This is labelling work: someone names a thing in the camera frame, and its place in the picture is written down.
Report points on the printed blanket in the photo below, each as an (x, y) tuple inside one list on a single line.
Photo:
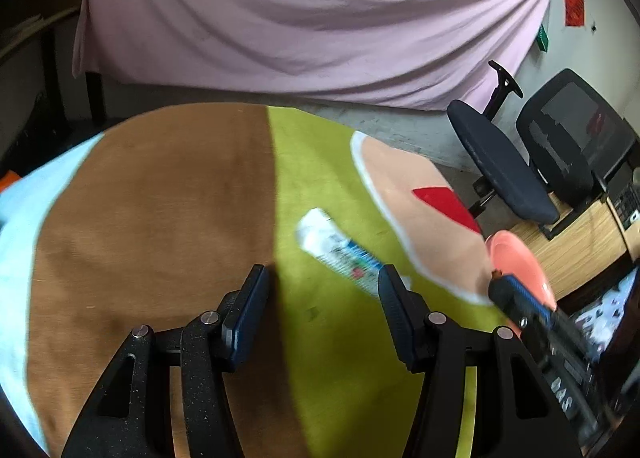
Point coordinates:
[(175, 218)]

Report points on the wooden desk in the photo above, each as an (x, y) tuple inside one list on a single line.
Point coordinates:
[(575, 248)]

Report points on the red paper wall decoration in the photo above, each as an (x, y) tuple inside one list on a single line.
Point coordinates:
[(574, 5)]

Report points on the white toothpaste tube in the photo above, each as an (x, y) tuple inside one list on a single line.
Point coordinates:
[(335, 245)]

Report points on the blue printed curtain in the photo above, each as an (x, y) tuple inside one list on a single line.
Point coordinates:
[(607, 310)]

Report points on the green plastic brush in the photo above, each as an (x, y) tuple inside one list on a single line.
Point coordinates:
[(543, 37)]

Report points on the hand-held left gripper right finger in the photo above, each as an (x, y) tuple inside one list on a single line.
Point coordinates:
[(395, 313)]

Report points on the pink wall cloth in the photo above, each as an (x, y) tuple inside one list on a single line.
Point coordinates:
[(300, 13)]

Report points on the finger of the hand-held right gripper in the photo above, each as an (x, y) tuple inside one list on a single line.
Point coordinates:
[(515, 298)]

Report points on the black office chair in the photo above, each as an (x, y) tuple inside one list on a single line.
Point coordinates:
[(550, 148)]

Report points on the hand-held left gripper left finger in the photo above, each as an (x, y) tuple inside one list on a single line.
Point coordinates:
[(247, 318)]

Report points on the pink plastic basin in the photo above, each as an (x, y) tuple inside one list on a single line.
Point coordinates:
[(520, 263)]

